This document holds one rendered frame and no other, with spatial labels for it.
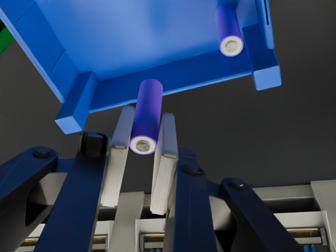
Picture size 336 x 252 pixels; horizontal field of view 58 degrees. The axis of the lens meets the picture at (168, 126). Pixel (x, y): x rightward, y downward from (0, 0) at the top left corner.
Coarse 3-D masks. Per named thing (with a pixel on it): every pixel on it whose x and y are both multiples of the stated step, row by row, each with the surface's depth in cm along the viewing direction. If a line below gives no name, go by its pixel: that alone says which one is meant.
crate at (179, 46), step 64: (0, 0) 24; (64, 0) 28; (128, 0) 28; (192, 0) 27; (256, 0) 25; (64, 64) 31; (128, 64) 32; (192, 64) 30; (256, 64) 24; (64, 128) 28
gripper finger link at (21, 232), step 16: (16, 160) 11; (32, 160) 11; (48, 160) 11; (0, 176) 9; (16, 176) 10; (32, 176) 10; (0, 192) 9; (16, 192) 9; (0, 208) 8; (16, 208) 9; (32, 208) 11; (48, 208) 12; (0, 224) 9; (16, 224) 10; (32, 224) 11; (0, 240) 9; (16, 240) 10
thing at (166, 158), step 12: (168, 120) 18; (168, 132) 16; (168, 144) 14; (156, 156) 17; (168, 156) 13; (156, 168) 15; (168, 168) 13; (156, 180) 13; (168, 180) 13; (156, 192) 13; (168, 192) 14; (156, 204) 14
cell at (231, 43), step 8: (224, 8) 26; (232, 8) 27; (216, 16) 27; (224, 16) 25; (232, 16) 25; (216, 24) 26; (224, 24) 24; (232, 24) 24; (224, 32) 23; (232, 32) 23; (240, 32) 24; (224, 40) 23; (232, 40) 23; (240, 40) 23; (224, 48) 23; (232, 48) 23; (240, 48) 23
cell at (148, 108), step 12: (144, 84) 23; (156, 84) 23; (144, 96) 22; (156, 96) 22; (144, 108) 21; (156, 108) 21; (144, 120) 20; (156, 120) 20; (132, 132) 19; (144, 132) 19; (156, 132) 20; (132, 144) 19; (144, 144) 19; (156, 144) 19
